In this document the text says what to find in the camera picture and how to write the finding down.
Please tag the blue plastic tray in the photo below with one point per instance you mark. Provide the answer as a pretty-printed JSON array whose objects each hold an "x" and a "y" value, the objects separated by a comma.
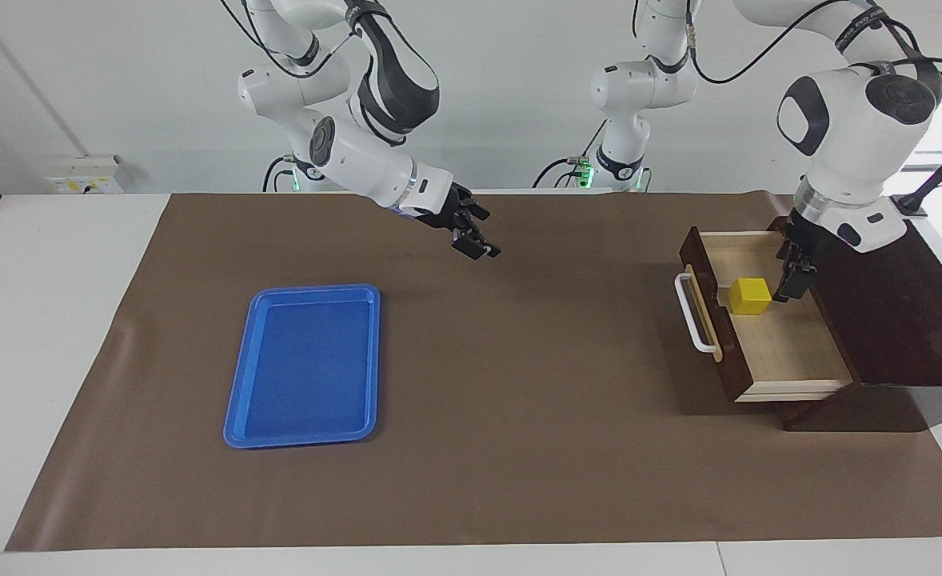
[{"x": 307, "y": 368}]

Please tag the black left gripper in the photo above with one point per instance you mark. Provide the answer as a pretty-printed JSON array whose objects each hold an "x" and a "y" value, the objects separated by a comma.
[{"x": 799, "y": 240}]

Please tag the yellow cube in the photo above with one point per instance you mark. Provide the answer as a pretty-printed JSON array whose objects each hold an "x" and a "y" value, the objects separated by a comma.
[{"x": 749, "y": 296}]

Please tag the brown paper table mat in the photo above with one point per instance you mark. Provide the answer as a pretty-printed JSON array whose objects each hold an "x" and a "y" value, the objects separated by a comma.
[{"x": 519, "y": 360}]

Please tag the white wall socket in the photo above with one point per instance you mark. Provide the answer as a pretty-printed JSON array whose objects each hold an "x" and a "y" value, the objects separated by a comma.
[{"x": 83, "y": 176}]

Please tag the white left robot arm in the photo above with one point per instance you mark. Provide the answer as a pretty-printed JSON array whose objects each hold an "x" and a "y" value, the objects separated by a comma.
[{"x": 847, "y": 120}]

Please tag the black stand with pole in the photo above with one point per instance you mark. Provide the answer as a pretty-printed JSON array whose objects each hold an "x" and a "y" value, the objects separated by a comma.
[{"x": 915, "y": 200}]

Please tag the dark wooden cabinet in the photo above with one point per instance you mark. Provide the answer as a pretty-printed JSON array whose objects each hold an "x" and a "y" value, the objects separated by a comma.
[{"x": 903, "y": 312}]

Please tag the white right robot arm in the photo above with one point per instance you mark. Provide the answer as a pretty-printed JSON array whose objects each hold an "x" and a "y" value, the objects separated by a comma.
[{"x": 367, "y": 160}]

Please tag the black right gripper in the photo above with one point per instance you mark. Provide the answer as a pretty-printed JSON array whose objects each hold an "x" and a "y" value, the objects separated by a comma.
[{"x": 455, "y": 210}]

